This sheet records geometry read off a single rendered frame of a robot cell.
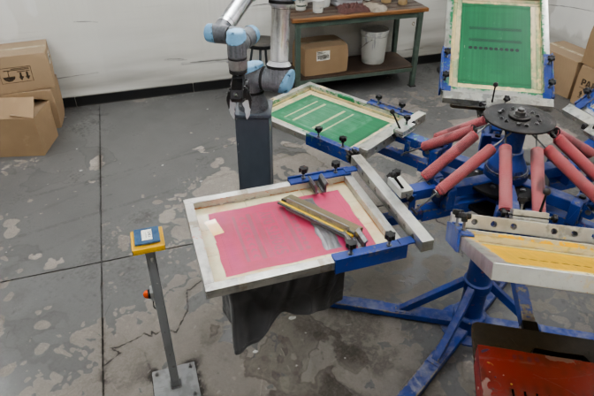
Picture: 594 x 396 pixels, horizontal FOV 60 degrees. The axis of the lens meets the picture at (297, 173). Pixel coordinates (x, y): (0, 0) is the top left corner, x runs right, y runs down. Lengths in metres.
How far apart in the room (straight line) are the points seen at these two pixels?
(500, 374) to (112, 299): 2.40
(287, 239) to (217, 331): 1.10
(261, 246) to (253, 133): 0.71
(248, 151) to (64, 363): 1.49
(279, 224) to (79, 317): 1.56
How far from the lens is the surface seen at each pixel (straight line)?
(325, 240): 2.11
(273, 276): 1.91
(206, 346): 3.02
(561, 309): 3.52
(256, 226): 2.19
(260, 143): 2.62
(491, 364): 1.60
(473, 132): 2.43
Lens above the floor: 2.30
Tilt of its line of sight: 32 degrees down
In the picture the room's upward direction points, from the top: straight up
